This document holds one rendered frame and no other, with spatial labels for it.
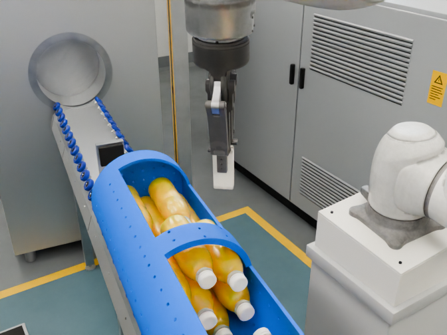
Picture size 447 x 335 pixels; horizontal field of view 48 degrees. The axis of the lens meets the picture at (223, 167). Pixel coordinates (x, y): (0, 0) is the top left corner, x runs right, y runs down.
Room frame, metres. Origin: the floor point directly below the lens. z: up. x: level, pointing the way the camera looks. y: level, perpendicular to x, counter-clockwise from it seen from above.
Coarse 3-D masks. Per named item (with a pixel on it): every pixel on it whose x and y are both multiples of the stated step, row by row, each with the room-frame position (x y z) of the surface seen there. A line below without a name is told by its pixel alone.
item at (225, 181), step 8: (232, 152) 0.66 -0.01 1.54; (216, 160) 0.66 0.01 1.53; (232, 160) 0.66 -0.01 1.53; (216, 168) 0.66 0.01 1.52; (232, 168) 0.66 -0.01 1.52; (216, 176) 0.67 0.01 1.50; (224, 176) 0.66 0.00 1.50; (232, 176) 0.66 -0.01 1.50; (216, 184) 0.67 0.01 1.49; (224, 184) 0.66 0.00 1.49; (232, 184) 0.66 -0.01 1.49
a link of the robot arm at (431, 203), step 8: (440, 176) 0.98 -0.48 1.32; (432, 184) 0.98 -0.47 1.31; (440, 184) 0.97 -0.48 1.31; (432, 192) 0.97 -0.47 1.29; (440, 192) 0.95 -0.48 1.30; (432, 200) 0.96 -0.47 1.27; (440, 200) 0.95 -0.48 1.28; (424, 208) 0.98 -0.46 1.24; (432, 208) 0.96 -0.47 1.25; (440, 208) 0.94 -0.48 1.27; (432, 216) 0.96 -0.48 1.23; (440, 216) 0.94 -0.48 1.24; (440, 224) 0.96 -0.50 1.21
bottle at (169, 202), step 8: (152, 184) 1.25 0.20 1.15; (160, 184) 1.24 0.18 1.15; (168, 184) 1.24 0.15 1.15; (152, 192) 1.23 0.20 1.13; (160, 192) 1.20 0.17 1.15; (168, 192) 1.19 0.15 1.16; (176, 192) 1.20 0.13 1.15; (152, 200) 1.23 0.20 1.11; (160, 200) 1.17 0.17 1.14; (168, 200) 1.15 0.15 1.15; (176, 200) 1.15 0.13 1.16; (160, 208) 1.15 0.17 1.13; (168, 208) 1.13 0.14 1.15; (176, 208) 1.12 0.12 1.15; (184, 208) 1.13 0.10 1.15; (168, 216) 1.11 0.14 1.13; (184, 216) 1.10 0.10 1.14
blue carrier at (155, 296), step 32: (128, 160) 1.24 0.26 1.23; (160, 160) 1.26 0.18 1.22; (96, 192) 1.20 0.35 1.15; (128, 192) 1.09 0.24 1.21; (192, 192) 1.26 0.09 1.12; (128, 224) 0.98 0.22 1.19; (192, 224) 0.93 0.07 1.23; (128, 256) 0.90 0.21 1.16; (160, 256) 0.84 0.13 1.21; (128, 288) 0.85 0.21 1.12; (160, 288) 0.76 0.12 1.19; (256, 288) 0.89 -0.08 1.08; (160, 320) 0.70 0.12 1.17; (192, 320) 0.66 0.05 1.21; (256, 320) 0.85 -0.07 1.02; (288, 320) 0.76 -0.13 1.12
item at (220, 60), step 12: (192, 48) 0.65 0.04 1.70; (204, 48) 0.63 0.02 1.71; (216, 48) 0.62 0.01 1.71; (228, 48) 0.62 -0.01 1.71; (240, 48) 0.63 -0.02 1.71; (204, 60) 0.63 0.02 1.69; (216, 60) 0.62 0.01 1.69; (228, 60) 0.62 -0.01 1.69; (240, 60) 0.63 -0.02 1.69; (216, 72) 0.62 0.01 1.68; (228, 72) 0.65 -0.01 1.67; (228, 84) 0.64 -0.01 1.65; (228, 96) 0.65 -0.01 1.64
